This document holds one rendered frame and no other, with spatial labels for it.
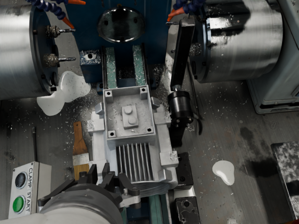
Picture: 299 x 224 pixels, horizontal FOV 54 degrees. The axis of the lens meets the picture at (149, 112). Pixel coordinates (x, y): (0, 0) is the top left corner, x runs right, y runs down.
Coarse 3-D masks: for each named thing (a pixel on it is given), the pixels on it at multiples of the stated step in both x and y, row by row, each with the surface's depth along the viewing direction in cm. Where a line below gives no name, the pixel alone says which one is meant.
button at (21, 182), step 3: (18, 174) 63; (21, 174) 63; (24, 174) 63; (18, 177) 63; (21, 177) 62; (24, 177) 62; (15, 180) 63; (18, 180) 62; (21, 180) 62; (24, 180) 62; (15, 183) 63; (18, 183) 62; (21, 183) 62; (18, 186) 62; (21, 186) 62
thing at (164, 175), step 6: (102, 102) 69; (156, 102) 70; (96, 108) 70; (102, 108) 68; (156, 108) 71; (102, 114) 70; (162, 174) 62; (168, 174) 62; (102, 180) 61; (162, 180) 62; (168, 180) 62; (162, 192) 73
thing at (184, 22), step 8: (184, 24) 60; (192, 24) 60; (184, 32) 61; (192, 32) 62; (184, 40) 64; (176, 48) 67; (184, 48) 66; (176, 56) 68; (184, 56) 69; (176, 64) 71; (184, 64) 71; (176, 72) 74; (184, 72) 74; (176, 80) 77
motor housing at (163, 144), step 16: (160, 128) 69; (96, 144) 67; (144, 144) 63; (160, 144) 68; (112, 160) 64; (128, 160) 63; (144, 160) 63; (160, 160) 65; (128, 176) 61; (144, 176) 60; (176, 176) 66; (144, 192) 75; (160, 192) 72
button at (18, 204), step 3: (18, 198) 61; (21, 198) 60; (15, 201) 61; (18, 201) 60; (21, 201) 60; (15, 204) 60; (18, 204) 60; (21, 204) 60; (12, 207) 61; (15, 207) 60; (18, 207) 60; (21, 207) 60; (15, 210) 60; (18, 210) 60
